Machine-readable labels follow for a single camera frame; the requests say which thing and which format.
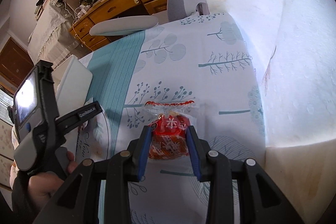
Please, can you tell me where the small red candy packet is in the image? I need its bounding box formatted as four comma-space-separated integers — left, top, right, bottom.
145, 100, 198, 160

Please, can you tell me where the person's left hand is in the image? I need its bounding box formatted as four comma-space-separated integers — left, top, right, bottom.
27, 151, 79, 210

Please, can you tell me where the white plastic storage bin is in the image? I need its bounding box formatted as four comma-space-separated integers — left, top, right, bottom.
52, 55, 93, 116

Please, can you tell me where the white lace cloth cover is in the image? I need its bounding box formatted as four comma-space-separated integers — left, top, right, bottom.
28, 0, 91, 68

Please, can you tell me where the wooden desk with drawers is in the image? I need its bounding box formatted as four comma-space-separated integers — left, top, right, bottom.
69, 0, 167, 51

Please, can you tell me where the grey office chair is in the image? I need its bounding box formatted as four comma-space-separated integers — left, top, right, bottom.
89, 0, 210, 36

